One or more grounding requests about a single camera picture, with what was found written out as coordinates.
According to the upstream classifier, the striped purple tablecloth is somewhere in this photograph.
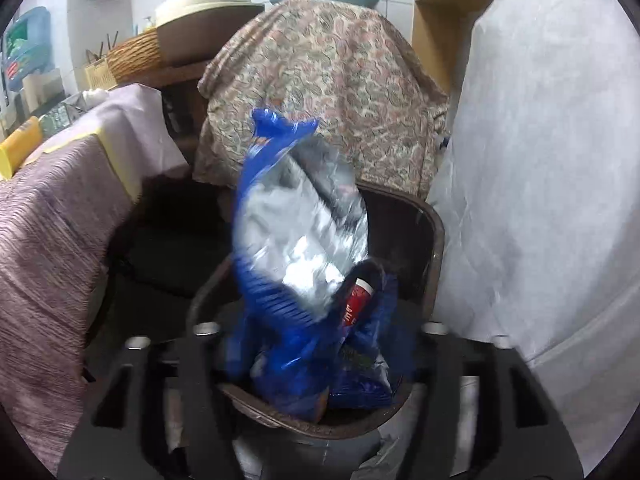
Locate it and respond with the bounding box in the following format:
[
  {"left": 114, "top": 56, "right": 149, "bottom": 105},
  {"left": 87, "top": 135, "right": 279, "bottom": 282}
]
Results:
[{"left": 0, "top": 135, "right": 142, "bottom": 463}]

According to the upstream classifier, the wicker basket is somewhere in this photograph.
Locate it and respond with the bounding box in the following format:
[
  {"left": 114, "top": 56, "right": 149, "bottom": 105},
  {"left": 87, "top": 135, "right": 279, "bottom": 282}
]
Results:
[{"left": 106, "top": 27, "right": 164, "bottom": 84}]

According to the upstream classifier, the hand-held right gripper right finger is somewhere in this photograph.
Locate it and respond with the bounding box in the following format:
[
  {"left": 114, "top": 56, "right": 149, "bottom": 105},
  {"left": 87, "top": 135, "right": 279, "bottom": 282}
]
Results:
[{"left": 400, "top": 321, "right": 585, "bottom": 480}]

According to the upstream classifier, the small blue snack packet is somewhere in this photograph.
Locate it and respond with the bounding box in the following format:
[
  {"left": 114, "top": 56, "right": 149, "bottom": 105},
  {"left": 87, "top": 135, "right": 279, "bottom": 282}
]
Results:
[{"left": 327, "top": 275, "right": 417, "bottom": 409}]

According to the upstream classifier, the white fabric sheet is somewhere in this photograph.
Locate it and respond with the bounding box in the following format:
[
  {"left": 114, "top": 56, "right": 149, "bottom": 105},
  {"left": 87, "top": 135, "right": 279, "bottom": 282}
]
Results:
[{"left": 426, "top": 0, "right": 640, "bottom": 468}]

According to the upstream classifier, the yellow plastic container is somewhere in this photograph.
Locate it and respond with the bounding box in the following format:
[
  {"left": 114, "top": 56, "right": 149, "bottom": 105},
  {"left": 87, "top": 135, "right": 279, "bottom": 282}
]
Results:
[{"left": 0, "top": 116, "right": 45, "bottom": 181}]

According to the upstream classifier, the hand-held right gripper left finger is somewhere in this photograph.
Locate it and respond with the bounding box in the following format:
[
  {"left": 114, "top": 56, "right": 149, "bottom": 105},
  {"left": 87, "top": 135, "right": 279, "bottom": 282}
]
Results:
[{"left": 57, "top": 322, "right": 238, "bottom": 480}]

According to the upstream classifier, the yellow mesh utensil holder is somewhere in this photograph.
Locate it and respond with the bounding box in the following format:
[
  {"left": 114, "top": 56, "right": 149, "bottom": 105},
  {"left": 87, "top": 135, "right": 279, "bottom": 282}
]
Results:
[{"left": 82, "top": 32, "right": 119, "bottom": 89}]

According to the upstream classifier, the blue foil snack bag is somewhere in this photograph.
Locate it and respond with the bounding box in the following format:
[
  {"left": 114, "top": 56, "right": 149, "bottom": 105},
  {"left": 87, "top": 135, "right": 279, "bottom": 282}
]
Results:
[{"left": 222, "top": 107, "right": 372, "bottom": 422}]

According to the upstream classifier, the brown trash bin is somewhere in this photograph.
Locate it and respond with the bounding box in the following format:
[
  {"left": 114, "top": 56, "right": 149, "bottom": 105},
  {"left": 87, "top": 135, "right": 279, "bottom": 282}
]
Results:
[{"left": 186, "top": 182, "right": 447, "bottom": 480}]

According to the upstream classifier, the lilac cloth with yellow edge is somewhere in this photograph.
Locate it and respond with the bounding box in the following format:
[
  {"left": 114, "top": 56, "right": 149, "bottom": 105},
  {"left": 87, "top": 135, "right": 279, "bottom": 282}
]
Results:
[{"left": 42, "top": 82, "right": 192, "bottom": 201}]

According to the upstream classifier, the floral patterned cloth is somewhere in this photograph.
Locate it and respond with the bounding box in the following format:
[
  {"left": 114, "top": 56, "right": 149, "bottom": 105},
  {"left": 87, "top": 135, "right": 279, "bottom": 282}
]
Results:
[{"left": 192, "top": 0, "right": 452, "bottom": 201}]

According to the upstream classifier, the red tube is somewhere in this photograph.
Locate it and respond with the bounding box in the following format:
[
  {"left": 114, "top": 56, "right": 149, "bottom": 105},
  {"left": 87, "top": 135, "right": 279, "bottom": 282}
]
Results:
[{"left": 340, "top": 259, "right": 387, "bottom": 342}]

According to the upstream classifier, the wooden shelf unit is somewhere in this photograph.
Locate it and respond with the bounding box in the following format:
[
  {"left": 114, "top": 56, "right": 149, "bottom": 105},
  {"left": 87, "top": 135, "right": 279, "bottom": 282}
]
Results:
[{"left": 412, "top": 0, "right": 497, "bottom": 97}]

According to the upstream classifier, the wooden side table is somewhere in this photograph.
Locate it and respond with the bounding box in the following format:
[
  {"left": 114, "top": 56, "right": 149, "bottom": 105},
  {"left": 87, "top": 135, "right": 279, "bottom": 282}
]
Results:
[{"left": 114, "top": 60, "right": 213, "bottom": 162}]

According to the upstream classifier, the brown pot with cream lid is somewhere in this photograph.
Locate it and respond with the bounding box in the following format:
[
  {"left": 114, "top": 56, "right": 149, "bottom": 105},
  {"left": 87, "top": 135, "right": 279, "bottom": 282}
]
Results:
[{"left": 153, "top": 0, "right": 266, "bottom": 67}]

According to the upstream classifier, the blue printed package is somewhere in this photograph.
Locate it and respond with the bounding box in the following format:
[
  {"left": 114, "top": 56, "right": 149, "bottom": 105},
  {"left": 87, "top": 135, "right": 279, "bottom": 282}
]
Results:
[{"left": 0, "top": 7, "right": 54, "bottom": 95}]

